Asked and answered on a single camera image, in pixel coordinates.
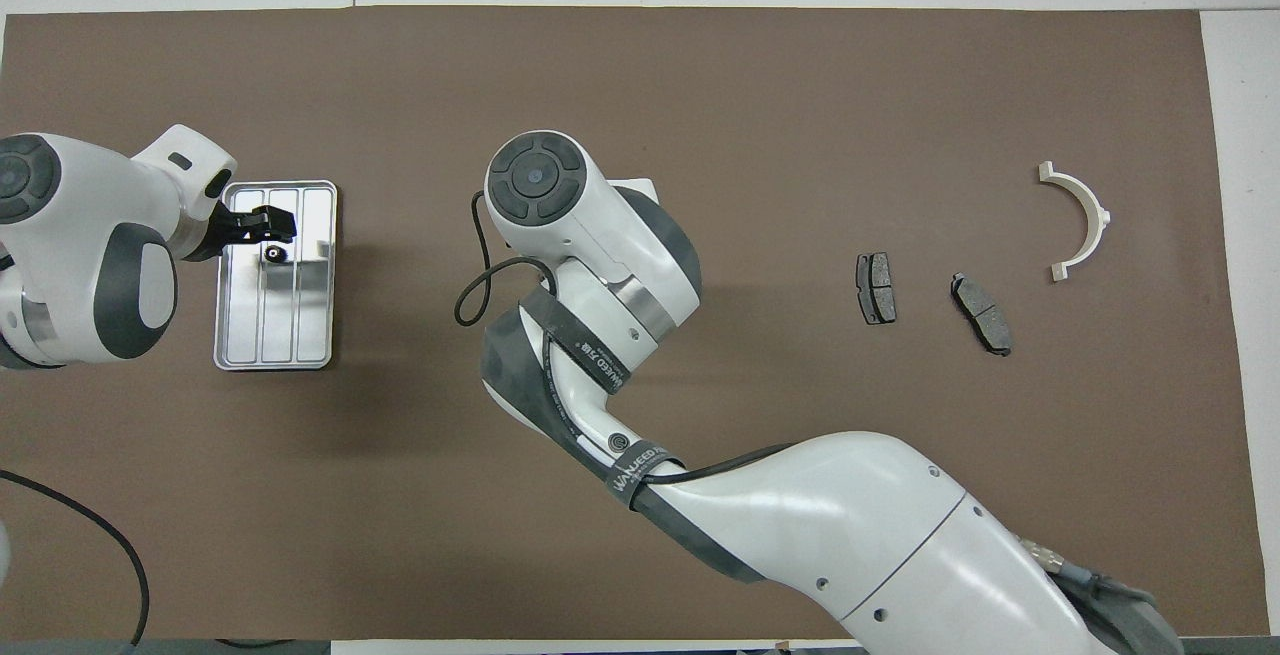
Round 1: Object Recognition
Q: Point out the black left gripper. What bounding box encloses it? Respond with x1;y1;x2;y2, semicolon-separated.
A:
185;205;298;263

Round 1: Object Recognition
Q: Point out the silver metal tray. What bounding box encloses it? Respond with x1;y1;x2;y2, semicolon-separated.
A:
213;180;339;372

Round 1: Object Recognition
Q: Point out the brown table mat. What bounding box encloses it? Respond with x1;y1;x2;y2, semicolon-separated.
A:
0;5;1271;641

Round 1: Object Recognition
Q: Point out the rectangular dark brake pad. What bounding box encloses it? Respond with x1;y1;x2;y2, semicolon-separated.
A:
855;252;898;326

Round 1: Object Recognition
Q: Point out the curved dark brake pad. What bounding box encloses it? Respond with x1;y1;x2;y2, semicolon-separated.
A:
950;273;1014;357

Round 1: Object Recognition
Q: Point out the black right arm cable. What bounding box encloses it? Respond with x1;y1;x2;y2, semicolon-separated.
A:
453;190;801;488

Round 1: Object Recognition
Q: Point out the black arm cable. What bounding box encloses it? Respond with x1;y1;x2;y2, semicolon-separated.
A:
453;190;801;488
0;470;152;652

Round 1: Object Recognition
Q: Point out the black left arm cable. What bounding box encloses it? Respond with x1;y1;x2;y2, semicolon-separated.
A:
0;470;152;652

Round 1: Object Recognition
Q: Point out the white semicircular bracket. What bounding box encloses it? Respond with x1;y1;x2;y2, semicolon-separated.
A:
1037;161;1112;283

